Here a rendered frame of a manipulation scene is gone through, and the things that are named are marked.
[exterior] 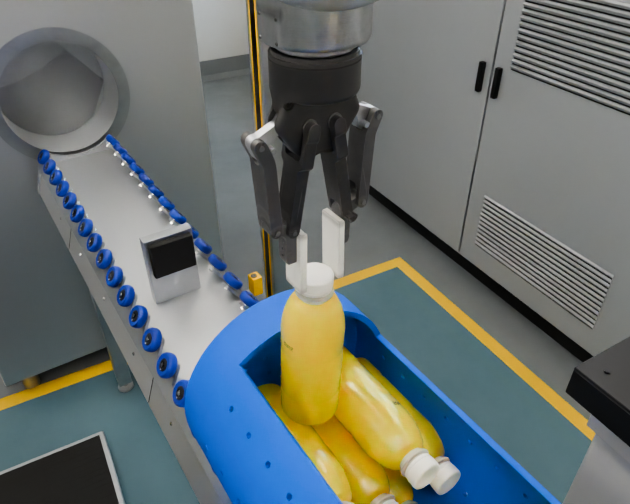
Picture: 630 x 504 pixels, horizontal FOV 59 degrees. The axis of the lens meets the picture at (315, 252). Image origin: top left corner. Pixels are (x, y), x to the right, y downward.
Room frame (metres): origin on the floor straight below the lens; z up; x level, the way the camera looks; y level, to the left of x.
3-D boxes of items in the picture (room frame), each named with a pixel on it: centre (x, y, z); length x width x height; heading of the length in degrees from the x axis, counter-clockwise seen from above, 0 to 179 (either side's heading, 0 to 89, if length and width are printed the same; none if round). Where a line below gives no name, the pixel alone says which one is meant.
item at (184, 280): (0.91, 0.29, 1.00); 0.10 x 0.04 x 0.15; 123
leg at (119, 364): (1.46, 0.73, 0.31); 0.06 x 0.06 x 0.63; 33
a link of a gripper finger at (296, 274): (0.44, 0.02, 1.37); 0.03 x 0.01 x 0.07; 34
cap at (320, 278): (0.45, 0.00, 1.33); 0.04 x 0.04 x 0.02
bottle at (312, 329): (0.46, 0.00, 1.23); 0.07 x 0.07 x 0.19
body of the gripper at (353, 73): (0.45, 0.00, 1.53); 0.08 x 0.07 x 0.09; 124
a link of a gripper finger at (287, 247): (0.43, 0.03, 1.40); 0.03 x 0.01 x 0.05; 124
